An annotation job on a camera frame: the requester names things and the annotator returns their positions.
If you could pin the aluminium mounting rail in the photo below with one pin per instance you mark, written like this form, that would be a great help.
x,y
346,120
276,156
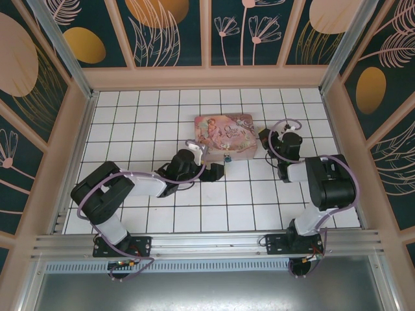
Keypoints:
x,y
210,243

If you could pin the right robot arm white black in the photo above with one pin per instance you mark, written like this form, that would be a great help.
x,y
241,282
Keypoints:
x,y
330,194

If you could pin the grey metal sheet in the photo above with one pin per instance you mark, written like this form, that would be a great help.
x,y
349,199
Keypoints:
x,y
210,291

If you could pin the pink fairy print tin box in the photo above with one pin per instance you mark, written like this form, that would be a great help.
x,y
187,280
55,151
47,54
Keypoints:
x,y
227,133

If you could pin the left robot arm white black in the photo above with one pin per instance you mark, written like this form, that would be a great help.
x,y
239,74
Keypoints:
x,y
146,184

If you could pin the aluminium frame post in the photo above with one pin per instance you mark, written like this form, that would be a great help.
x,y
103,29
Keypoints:
x,y
61,48
350,42

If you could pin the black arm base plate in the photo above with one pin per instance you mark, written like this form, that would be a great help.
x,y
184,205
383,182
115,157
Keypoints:
x,y
275,244
141,244

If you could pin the aluminium side rail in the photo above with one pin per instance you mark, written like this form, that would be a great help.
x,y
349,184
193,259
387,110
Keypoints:
x,y
82,145

